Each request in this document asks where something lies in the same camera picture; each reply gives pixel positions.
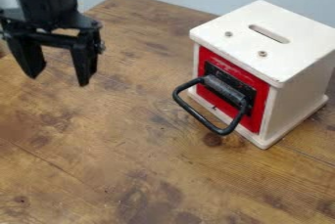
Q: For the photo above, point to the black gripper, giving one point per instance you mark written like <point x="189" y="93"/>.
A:
<point x="51" y="23"/>

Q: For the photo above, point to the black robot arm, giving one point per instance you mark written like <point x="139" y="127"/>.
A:
<point x="51" y="23"/>

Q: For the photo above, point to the red drawer front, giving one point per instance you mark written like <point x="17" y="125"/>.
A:
<point x="242" y="81"/>

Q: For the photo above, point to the white wooden drawer box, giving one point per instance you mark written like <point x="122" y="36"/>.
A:
<point x="282" y="54"/>

